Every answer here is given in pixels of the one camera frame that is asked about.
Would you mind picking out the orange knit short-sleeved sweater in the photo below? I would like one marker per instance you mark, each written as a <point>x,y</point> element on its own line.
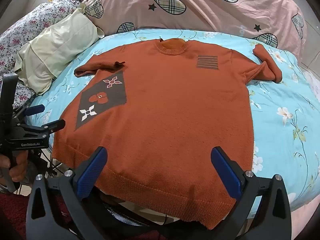
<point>162,110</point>

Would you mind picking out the white quilt with pink flowers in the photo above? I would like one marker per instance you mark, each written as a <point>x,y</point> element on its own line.
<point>22,35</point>

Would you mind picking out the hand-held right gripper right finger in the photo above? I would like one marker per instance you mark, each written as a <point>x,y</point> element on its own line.
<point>226,172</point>

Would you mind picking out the person's left hand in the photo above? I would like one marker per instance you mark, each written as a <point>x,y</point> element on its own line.
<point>17,170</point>

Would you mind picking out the dark red rug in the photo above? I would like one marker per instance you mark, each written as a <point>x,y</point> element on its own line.
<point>15,212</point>

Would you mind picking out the light blue floral bed sheet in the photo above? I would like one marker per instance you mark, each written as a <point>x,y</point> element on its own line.
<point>280,125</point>

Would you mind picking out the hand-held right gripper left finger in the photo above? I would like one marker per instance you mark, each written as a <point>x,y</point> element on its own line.
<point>91,172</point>

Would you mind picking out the cream pillow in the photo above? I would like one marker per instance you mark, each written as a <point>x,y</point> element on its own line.
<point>55,47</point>

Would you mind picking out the pink quilt with plaid hearts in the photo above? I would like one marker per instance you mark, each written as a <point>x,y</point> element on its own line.
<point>215,7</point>

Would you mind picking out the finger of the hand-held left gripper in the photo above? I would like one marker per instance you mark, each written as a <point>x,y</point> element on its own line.
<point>36,110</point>
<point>53,125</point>

